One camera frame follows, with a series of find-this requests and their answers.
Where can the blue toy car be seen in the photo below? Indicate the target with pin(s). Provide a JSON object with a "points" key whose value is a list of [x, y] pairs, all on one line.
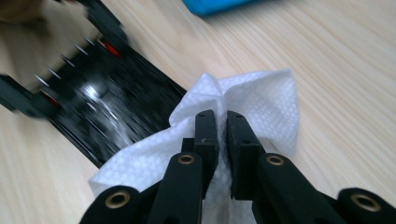
{"points": [[109, 102]]}

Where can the blue wet wipes pack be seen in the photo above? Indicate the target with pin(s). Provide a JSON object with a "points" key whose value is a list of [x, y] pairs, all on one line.
{"points": [[214, 6]]}

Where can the white wet wipe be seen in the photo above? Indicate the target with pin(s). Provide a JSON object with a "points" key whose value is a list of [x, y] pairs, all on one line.
{"points": [[261, 102]]}

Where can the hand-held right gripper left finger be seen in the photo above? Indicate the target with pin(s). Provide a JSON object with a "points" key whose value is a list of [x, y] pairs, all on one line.
{"points": [[207, 140]]}

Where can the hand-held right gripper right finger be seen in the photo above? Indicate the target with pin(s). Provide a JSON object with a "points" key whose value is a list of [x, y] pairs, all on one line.
{"points": [[243, 155]]}

